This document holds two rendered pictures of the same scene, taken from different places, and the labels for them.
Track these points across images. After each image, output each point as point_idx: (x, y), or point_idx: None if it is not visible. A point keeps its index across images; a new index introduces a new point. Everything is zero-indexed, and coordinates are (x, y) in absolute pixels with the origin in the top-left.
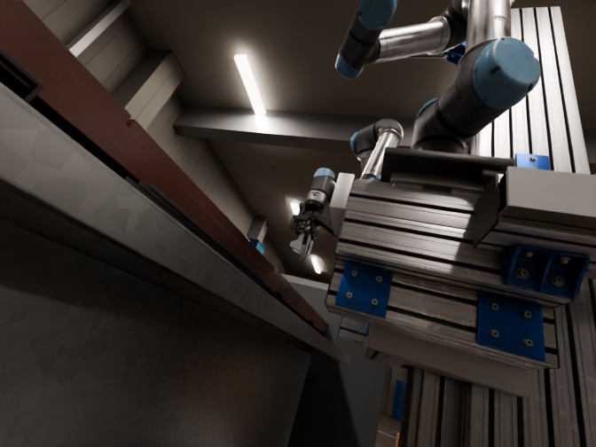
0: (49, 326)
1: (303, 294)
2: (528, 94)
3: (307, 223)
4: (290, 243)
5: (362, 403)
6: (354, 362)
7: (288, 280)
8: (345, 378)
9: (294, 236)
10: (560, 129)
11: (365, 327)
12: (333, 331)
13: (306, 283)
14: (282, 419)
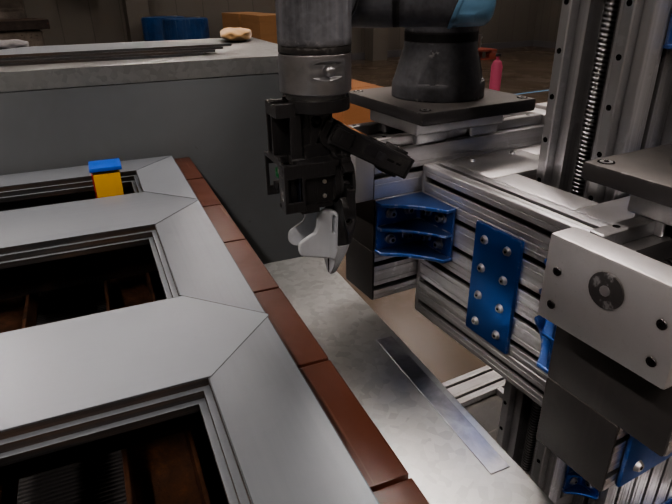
0: None
1: (95, 110)
2: None
3: (337, 184)
4: (300, 249)
5: (291, 250)
6: (263, 201)
7: (28, 87)
8: (255, 231)
9: (269, 194)
10: None
11: (476, 323)
12: (204, 166)
13: (87, 79)
14: None
